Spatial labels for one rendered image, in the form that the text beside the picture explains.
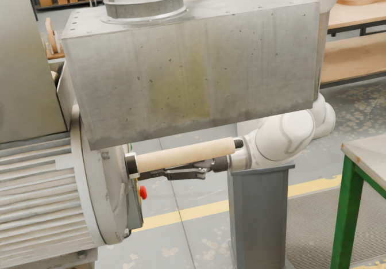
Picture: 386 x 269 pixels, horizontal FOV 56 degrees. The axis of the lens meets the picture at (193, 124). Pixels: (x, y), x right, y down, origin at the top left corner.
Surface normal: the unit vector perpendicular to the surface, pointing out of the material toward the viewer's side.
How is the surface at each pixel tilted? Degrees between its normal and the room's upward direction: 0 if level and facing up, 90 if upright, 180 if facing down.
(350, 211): 90
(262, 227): 90
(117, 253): 0
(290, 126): 53
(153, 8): 90
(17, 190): 59
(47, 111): 90
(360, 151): 0
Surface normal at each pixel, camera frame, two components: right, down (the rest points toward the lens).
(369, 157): -0.09, -0.88
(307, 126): 0.02, -0.18
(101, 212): 0.20, 0.32
